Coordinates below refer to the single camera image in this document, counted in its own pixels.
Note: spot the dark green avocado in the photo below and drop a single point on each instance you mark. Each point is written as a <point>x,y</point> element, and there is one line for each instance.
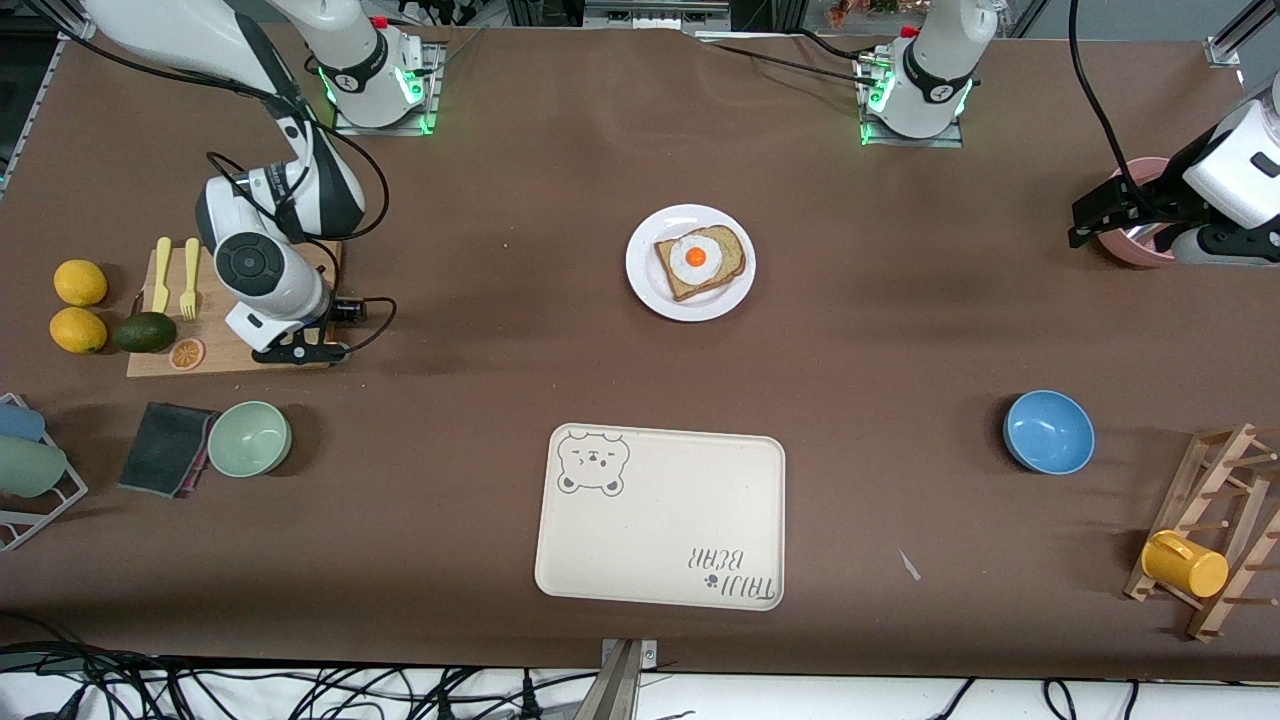
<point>145,333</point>

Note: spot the yellow mug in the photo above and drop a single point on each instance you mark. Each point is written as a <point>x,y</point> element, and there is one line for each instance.
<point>1185,565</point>

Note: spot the small white paper scrap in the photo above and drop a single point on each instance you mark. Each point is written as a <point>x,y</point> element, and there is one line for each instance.
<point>908,565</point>

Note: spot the orange slice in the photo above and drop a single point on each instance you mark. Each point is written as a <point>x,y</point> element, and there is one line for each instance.
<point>187,354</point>

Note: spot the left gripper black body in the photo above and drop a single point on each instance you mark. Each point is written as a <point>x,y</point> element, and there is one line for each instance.
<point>1156,198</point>

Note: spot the yellow plastic knife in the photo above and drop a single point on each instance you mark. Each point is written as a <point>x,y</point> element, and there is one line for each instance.
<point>161,275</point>

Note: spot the pale blue cup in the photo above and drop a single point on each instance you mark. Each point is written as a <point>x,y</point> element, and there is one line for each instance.
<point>20,422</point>

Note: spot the bread slice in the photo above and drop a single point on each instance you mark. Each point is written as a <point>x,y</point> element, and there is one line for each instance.
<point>725,270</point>

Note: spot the white round plate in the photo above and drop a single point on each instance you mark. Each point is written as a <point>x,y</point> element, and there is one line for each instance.
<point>645,285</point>

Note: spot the yellow plastic fork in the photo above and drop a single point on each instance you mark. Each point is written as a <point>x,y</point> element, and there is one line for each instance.
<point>189,280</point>

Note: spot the fried egg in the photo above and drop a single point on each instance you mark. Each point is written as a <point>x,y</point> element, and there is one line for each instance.
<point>695,257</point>

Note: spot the aluminium profile rail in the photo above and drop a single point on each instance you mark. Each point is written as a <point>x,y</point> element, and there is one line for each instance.
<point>1235,35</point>

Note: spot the beige bear print tray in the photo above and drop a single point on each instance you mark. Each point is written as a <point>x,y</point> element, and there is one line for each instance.
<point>650,540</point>

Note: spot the yellow lemon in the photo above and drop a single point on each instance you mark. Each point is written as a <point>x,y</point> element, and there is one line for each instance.
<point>80,283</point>
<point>78,331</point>

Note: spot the pink bowl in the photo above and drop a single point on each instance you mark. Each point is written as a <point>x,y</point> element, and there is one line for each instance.
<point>1135,255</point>

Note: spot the pale green cup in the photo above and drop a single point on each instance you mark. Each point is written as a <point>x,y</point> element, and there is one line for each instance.
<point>30,467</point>

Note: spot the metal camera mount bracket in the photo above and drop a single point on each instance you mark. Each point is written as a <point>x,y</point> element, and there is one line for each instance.
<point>620,690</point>

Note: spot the mint green bowl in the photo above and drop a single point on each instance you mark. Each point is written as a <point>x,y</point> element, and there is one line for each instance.
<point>250,440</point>

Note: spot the dark grey folded cloth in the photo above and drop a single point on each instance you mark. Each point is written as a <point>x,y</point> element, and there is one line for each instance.
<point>165,450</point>

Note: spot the metal frame structure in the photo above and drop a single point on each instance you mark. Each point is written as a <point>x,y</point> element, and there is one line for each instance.
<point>650,12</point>

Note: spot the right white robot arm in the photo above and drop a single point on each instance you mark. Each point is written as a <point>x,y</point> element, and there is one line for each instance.
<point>250,265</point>

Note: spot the wooden cutting board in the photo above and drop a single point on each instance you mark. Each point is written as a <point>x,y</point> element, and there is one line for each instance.
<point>230,366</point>

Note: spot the blue bowl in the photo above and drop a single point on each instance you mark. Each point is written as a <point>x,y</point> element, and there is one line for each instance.
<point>1050,432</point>

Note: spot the wooden peg rack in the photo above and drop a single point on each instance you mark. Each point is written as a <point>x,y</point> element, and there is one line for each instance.
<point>1240,470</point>

